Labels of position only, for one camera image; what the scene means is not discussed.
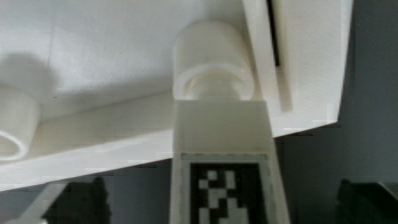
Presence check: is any white U-shaped obstacle fence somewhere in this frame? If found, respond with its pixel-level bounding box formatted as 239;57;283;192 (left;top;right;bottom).
273;0;354;137

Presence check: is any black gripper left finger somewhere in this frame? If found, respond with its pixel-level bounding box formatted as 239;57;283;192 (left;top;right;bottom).
43;177;113;224

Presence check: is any white square tabletop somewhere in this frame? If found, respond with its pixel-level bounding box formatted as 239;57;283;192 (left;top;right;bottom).
0;0;266;192

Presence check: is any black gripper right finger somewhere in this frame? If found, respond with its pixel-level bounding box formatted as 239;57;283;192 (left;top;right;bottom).
337;179;398;224

